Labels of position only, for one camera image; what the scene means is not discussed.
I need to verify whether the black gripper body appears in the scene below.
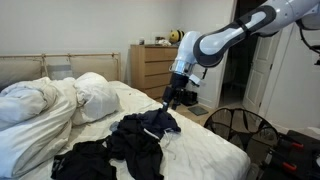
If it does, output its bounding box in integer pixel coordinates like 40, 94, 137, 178
163, 73, 190, 105

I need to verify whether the dark navy garment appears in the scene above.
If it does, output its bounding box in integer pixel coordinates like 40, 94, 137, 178
138, 108, 182, 140

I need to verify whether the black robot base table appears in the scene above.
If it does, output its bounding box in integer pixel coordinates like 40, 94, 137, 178
256, 129, 320, 180

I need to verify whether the black mesh laundry hamper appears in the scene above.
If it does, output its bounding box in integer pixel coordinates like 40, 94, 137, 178
203, 107, 280, 164

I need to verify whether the black bag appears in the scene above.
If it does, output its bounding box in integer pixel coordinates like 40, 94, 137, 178
173, 89, 199, 108

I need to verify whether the grey floor scale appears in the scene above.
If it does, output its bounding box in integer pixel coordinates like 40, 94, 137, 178
187, 105, 210, 117

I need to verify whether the wooden chest of drawers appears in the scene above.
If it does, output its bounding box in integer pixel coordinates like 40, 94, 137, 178
129, 44, 183, 100

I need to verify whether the black crumpled garment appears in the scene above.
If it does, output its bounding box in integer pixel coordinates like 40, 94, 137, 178
50, 139, 118, 180
106, 113, 165, 180

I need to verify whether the white cloth bundle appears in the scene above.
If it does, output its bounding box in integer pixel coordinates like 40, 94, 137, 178
155, 36, 172, 47

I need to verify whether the blue garment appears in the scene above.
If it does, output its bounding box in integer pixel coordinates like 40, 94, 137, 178
109, 120, 120, 133

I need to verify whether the yellow bee plush toy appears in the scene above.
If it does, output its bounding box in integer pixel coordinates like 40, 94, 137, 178
168, 29, 185, 44

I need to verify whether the cream crumpled blanket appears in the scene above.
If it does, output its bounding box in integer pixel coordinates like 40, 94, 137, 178
70, 71, 122, 126

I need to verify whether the beige headboard cushion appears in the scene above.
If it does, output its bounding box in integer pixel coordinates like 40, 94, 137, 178
69, 56, 120, 82
0, 58, 44, 91

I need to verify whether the white appliance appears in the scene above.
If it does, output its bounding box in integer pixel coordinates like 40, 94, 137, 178
242, 23, 284, 114

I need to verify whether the white crumpled duvet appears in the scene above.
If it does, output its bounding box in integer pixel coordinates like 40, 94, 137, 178
0, 76, 78, 179

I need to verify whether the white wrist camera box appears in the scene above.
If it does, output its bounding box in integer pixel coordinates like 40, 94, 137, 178
188, 73, 203, 87

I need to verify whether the white fabric strap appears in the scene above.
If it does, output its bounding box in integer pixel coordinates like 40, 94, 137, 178
143, 127, 162, 140

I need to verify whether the wooden headboard frame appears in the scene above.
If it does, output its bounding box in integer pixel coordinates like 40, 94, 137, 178
0, 51, 122, 93

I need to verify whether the orange handled clamp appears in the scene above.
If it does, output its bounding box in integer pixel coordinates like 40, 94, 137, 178
278, 133, 305, 150
266, 148, 298, 173

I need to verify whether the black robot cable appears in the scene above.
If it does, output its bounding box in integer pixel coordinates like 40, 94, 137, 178
295, 18, 320, 56

